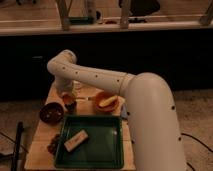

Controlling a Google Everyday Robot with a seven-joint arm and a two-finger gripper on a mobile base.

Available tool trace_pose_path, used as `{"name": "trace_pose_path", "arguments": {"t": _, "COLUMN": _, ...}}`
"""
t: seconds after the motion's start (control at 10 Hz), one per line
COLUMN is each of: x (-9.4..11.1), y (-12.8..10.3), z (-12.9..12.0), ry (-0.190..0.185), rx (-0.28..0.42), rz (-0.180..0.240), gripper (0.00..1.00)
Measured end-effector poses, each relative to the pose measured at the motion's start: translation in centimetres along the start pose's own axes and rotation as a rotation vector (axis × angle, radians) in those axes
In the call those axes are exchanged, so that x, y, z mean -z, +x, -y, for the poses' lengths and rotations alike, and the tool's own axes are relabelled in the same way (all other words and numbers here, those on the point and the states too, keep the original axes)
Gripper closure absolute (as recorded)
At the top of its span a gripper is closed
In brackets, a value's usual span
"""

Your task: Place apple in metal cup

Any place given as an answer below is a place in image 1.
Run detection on black cable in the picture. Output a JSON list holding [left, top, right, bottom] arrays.
[[180, 132, 213, 171]]

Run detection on dark brown bowl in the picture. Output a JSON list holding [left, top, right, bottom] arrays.
[[39, 102, 64, 125]]

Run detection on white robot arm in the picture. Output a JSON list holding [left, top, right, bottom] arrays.
[[47, 50, 187, 171]]

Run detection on blue object behind arm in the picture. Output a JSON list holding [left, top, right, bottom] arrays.
[[120, 104, 128, 120]]

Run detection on black pole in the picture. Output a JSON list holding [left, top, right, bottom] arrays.
[[11, 122, 24, 171]]

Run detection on green plastic tray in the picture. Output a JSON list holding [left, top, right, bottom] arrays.
[[54, 115, 124, 169]]

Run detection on brown grape cluster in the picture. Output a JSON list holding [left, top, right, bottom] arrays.
[[47, 134, 60, 155]]

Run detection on metal cup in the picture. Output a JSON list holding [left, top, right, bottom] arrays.
[[65, 101, 77, 114]]

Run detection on orange bowl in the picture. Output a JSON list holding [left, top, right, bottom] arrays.
[[93, 91, 119, 113]]

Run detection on metal spoon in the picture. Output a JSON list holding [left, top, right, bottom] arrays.
[[76, 96, 95, 101]]

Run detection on red apple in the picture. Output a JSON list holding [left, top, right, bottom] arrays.
[[62, 94, 75, 105]]

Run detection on white rectangular block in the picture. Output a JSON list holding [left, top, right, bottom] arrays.
[[64, 130, 88, 152]]

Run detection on yellow banana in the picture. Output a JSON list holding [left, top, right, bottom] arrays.
[[99, 95, 118, 107]]

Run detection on clear glass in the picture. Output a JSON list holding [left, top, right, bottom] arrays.
[[72, 81, 82, 97]]

